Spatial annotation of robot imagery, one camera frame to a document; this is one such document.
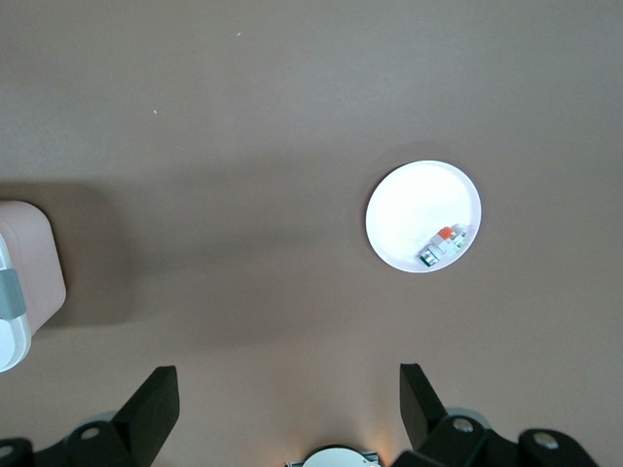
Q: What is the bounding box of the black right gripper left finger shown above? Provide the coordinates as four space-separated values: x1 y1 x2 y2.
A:
65 367 181 467

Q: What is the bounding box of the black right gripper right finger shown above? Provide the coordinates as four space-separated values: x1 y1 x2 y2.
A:
392 363 517 467

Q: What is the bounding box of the white lidded storage box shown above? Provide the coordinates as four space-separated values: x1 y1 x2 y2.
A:
0 199 68 375

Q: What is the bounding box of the grey orange circuit breaker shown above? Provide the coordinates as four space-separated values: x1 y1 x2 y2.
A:
418 225 469 269

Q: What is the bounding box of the pink round plate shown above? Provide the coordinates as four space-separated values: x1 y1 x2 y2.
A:
364 160 484 276

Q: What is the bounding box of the brown table cover mat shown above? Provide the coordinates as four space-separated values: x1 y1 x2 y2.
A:
0 0 623 467

